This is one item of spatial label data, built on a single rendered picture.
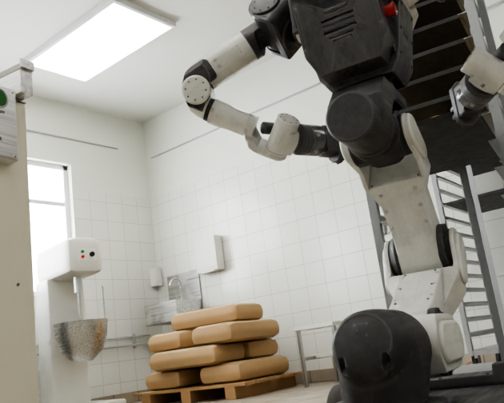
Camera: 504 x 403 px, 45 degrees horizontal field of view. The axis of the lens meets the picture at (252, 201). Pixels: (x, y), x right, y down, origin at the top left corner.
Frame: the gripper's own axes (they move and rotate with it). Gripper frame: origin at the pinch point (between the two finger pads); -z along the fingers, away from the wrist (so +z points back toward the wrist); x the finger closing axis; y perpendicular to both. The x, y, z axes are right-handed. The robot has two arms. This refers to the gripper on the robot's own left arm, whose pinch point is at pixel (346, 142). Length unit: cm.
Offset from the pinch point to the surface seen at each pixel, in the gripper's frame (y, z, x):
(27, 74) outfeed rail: -18, 93, 2
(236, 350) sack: 305, -123, -53
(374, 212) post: 23.1, -27.3, -15.0
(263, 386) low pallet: 294, -136, -82
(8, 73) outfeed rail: -16, 96, 3
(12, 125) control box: -19, 96, -9
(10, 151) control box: -20, 97, -15
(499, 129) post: -16, -50, 1
